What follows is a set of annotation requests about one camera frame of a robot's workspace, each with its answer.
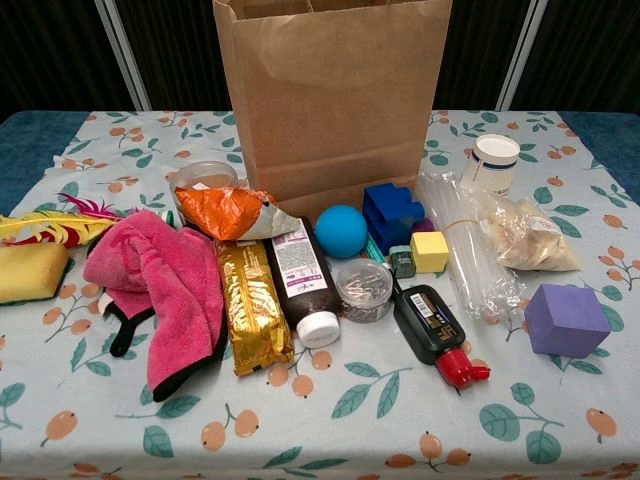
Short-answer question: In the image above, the orange foil snack bag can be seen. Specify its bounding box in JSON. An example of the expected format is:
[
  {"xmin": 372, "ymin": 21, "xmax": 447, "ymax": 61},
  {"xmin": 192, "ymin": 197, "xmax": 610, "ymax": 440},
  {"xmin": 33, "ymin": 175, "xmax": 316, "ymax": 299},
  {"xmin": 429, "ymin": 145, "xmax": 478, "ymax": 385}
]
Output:
[{"xmin": 173, "ymin": 184, "xmax": 301, "ymax": 242}]

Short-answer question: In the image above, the clear plastic cup stack sleeve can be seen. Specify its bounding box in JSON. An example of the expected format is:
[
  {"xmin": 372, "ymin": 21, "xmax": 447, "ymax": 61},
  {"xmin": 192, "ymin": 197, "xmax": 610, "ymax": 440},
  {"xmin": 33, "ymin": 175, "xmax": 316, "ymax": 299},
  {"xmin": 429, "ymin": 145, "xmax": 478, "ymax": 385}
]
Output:
[{"xmin": 414, "ymin": 169, "xmax": 526, "ymax": 321}]

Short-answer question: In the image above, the white paper cup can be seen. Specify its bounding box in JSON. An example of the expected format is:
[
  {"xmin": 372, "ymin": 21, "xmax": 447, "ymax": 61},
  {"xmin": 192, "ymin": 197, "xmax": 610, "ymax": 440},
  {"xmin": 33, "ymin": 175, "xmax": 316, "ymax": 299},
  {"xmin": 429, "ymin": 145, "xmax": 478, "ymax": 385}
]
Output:
[{"xmin": 459, "ymin": 133, "xmax": 522, "ymax": 199}]

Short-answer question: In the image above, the clear bag of white snacks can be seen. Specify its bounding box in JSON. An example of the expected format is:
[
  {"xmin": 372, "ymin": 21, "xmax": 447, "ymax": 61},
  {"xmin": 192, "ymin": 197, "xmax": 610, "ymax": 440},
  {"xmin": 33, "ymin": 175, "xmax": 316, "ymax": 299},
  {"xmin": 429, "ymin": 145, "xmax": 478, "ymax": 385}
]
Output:
[{"xmin": 462, "ymin": 182, "xmax": 584, "ymax": 272}]

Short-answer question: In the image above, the purple foam cube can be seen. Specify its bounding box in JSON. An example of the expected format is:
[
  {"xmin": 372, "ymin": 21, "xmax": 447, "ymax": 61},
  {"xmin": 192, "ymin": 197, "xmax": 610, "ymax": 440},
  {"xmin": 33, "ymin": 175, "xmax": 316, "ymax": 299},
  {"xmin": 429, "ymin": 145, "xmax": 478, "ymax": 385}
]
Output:
[{"xmin": 523, "ymin": 283, "xmax": 612, "ymax": 359}]

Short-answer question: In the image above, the blue plastic building block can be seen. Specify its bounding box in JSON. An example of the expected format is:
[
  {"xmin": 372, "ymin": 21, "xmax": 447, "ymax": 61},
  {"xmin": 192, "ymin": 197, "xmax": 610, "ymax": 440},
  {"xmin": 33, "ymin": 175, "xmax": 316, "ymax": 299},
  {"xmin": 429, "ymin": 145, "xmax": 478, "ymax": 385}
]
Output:
[{"xmin": 362, "ymin": 182, "xmax": 426, "ymax": 256}]

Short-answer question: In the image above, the brown paper bag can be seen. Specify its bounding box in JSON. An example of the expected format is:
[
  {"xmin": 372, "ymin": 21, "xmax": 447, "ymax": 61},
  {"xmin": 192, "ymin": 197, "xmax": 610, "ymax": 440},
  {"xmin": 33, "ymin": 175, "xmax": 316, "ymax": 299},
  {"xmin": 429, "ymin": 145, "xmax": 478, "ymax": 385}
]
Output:
[{"xmin": 211, "ymin": 0, "xmax": 454, "ymax": 217}]

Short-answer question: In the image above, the blue ball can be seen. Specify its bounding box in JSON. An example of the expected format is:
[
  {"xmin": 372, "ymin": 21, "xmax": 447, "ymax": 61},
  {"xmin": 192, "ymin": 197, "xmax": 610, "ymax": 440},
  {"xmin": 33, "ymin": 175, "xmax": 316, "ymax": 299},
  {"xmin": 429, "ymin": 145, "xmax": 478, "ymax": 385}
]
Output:
[{"xmin": 314, "ymin": 204, "xmax": 370, "ymax": 260}]

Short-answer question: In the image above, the brown bottle with white cap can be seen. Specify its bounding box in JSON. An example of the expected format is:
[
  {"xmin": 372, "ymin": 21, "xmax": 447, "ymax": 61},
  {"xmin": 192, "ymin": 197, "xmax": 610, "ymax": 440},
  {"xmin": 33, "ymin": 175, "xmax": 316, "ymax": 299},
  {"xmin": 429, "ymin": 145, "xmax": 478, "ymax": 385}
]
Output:
[{"xmin": 263, "ymin": 215, "xmax": 343, "ymax": 350}]

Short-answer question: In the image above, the clear tub of paper clips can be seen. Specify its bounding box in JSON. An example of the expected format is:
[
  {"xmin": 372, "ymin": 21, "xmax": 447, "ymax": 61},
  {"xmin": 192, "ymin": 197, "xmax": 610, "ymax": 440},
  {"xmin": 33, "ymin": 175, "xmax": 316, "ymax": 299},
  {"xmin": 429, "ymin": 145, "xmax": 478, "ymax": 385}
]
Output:
[{"xmin": 335, "ymin": 257, "xmax": 394, "ymax": 324}]

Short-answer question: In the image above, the small green box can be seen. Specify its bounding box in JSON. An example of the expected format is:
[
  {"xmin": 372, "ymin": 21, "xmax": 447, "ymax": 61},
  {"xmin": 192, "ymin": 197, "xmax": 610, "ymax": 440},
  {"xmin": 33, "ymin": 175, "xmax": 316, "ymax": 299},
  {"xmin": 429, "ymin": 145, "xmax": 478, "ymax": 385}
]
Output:
[{"xmin": 388, "ymin": 244, "xmax": 417, "ymax": 280}]

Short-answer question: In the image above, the gold foil package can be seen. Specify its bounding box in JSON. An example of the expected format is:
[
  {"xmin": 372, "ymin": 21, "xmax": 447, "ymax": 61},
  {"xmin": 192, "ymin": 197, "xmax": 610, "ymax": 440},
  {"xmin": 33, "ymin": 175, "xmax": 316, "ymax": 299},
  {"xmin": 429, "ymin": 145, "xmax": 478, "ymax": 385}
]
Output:
[{"xmin": 215, "ymin": 238, "xmax": 295, "ymax": 378}]

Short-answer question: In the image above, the yellow foam cube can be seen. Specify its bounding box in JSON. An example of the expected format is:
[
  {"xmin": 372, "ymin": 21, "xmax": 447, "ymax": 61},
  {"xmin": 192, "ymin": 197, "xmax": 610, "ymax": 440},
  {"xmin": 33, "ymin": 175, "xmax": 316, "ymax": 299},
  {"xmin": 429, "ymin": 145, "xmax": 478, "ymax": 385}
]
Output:
[{"xmin": 409, "ymin": 230, "xmax": 450, "ymax": 274}]

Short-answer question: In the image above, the clear jar with amber contents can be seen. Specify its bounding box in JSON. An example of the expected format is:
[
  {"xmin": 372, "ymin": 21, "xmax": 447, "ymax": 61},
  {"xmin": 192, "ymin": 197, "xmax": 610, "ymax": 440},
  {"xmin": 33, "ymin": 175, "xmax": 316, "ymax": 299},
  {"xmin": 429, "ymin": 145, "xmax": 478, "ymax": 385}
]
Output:
[{"xmin": 169, "ymin": 160, "xmax": 240, "ymax": 221}]

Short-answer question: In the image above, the black bottle with red cap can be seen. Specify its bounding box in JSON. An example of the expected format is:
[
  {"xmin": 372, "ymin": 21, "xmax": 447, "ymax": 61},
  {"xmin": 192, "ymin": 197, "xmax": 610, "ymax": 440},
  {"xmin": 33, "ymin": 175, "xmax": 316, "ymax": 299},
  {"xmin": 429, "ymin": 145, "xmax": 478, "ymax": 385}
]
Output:
[{"xmin": 392, "ymin": 283, "xmax": 492, "ymax": 390}]

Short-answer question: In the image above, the pink cloth with black trim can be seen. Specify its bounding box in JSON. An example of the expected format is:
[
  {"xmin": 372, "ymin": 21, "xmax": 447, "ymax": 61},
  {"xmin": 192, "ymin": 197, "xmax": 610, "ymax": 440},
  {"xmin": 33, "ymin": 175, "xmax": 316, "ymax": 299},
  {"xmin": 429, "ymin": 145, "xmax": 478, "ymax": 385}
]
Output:
[{"xmin": 82, "ymin": 209, "xmax": 230, "ymax": 404}]

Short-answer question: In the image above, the floral tablecloth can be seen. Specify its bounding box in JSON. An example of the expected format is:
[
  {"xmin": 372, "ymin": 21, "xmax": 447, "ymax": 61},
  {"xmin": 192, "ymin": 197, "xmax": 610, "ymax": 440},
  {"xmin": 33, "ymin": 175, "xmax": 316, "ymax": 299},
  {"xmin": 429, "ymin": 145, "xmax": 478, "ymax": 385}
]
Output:
[{"xmin": 0, "ymin": 109, "xmax": 640, "ymax": 480}]

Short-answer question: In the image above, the black pleated screen panel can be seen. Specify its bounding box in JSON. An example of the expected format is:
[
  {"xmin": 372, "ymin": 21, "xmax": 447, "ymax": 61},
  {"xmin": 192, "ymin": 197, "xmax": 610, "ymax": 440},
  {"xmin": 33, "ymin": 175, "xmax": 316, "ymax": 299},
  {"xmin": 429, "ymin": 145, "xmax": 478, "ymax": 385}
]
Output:
[
  {"xmin": 499, "ymin": 0, "xmax": 640, "ymax": 112},
  {"xmin": 0, "ymin": 0, "xmax": 152, "ymax": 124},
  {"xmin": 434, "ymin": 0, "xmax": 539, "ymax": 112},
  {"xmin": 107, "ymin": 0, "xmax": 236, "ymax": 112}
]

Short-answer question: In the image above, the colourful feather toy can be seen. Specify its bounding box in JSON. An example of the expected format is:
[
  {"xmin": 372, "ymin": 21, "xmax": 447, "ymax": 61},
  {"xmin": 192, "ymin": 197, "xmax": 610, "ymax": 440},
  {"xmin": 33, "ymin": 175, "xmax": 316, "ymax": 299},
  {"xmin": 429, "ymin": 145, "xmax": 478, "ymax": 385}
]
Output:
[{"xmin": 0, "ymin": 192, "xmax": 126, "ymax": 249}]

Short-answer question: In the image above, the yellow sponge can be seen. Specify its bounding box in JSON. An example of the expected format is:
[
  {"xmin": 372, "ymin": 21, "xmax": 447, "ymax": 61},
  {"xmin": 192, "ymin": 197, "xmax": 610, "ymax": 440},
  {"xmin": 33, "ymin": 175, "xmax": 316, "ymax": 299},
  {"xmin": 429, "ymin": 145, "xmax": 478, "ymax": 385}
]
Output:
[{"xmin": 0, "ymin": 242, "xmax": 71, "ymax": 305}]

